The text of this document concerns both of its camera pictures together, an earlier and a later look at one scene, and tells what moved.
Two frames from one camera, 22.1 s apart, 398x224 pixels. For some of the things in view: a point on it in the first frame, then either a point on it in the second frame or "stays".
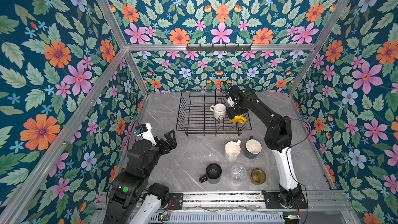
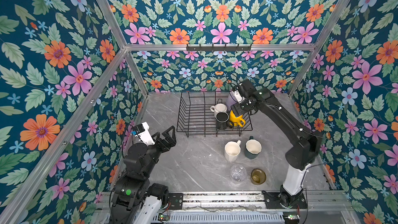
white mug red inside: (219, 110) stays
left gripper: (167, 148) stays
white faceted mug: (232, 150) stays
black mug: (213, 174) to (221, 120)
